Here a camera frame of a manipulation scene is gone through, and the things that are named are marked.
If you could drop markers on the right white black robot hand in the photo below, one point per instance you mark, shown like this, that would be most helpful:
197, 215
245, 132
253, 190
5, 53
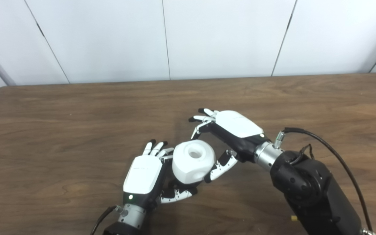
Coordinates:
237, 125

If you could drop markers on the black plastic holder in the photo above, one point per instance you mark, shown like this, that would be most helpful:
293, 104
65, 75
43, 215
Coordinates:
188, 186

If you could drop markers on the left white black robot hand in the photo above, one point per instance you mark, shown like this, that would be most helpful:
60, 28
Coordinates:
142, 174

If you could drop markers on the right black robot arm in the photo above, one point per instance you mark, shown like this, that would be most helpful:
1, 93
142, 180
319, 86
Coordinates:
312, 192

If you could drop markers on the round white plastic piece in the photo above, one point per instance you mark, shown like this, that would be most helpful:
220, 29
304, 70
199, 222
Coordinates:
191, 166

